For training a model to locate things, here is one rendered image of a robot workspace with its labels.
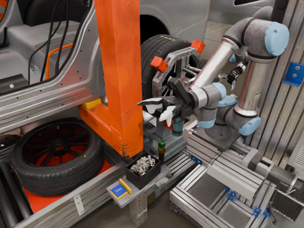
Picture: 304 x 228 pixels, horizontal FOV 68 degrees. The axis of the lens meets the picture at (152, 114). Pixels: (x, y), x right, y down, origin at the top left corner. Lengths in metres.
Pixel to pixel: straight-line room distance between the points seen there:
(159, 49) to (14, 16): 2.11
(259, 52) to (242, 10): 3.06
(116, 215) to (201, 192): 0.69
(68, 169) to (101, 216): 0.53
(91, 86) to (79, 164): 0.59
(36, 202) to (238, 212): 1.41
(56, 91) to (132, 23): 0.78
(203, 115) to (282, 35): 0.42
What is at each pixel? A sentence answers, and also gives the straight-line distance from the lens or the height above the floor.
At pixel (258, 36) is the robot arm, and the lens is 1.02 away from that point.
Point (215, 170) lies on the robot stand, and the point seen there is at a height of 0.72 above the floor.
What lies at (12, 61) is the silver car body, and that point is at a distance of 2.41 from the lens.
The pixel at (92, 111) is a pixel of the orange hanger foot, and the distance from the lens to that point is 1.82.
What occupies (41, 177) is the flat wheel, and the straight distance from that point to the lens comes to 1.69.
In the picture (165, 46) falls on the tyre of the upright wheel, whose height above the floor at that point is 1.16.
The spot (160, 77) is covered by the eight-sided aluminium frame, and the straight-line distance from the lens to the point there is 1.57.
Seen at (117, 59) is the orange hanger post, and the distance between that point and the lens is 1.18.
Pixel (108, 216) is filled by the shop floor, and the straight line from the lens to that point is 1.96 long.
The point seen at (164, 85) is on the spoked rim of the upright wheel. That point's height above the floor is 0.84.
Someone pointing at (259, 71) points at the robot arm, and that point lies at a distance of 1.07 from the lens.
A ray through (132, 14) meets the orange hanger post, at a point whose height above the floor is 1.45.
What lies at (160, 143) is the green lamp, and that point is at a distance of 1.50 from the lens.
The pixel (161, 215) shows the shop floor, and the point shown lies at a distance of 1.94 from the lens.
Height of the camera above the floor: 1.66
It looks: 34 degrees down
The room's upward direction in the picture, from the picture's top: straight up
